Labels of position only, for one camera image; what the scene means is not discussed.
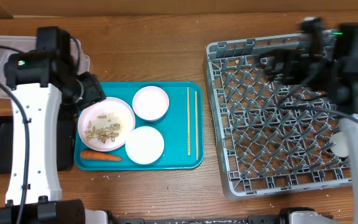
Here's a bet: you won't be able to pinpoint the white bowl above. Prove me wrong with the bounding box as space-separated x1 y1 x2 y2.
125 126 165 165
132 86 170 121

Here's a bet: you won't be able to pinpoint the small white cup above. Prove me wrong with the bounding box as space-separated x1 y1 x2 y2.
329 132 349 158

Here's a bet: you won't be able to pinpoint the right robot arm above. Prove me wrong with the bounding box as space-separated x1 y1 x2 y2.
255 17 358 223

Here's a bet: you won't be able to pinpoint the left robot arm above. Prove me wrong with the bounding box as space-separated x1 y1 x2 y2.
0 27 114 223

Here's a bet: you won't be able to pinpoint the grey dishwasher rack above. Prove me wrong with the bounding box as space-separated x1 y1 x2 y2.
203 29 352 200

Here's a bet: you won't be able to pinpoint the pink plate with food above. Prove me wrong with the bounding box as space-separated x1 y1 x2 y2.
78 97 135 152

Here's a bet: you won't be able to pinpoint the rice and peanut scraps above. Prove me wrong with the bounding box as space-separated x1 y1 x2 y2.
83 113 122 144

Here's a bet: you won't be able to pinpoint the orange carrot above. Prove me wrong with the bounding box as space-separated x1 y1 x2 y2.
80 150 122 162

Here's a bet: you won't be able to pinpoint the clear plastic bin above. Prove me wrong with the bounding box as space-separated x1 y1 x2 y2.
0 35 90 99

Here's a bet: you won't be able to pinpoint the black tray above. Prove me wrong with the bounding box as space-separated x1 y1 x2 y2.
0 116 76 174

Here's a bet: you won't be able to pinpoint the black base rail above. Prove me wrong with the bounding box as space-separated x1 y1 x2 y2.
110 207 335 224

